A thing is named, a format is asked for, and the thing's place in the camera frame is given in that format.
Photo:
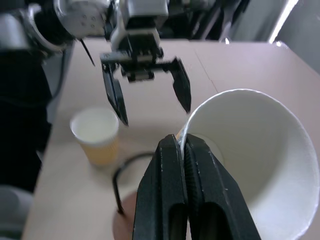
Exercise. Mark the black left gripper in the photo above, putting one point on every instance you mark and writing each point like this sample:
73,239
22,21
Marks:
140,57

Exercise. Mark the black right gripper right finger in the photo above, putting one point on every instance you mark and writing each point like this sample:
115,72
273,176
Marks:
215,195

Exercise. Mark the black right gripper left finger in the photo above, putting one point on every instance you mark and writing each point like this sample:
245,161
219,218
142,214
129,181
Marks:
160,190

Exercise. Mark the white paper cup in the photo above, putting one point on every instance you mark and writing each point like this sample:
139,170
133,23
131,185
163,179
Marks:
262,150

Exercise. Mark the orange paper cup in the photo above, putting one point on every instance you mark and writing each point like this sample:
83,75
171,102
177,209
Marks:
100,140

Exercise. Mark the dark background equipment stand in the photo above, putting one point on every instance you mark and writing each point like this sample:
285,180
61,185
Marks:
195,17

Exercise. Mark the silver and black robot body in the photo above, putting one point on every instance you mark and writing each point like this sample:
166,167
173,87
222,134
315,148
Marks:
15,125

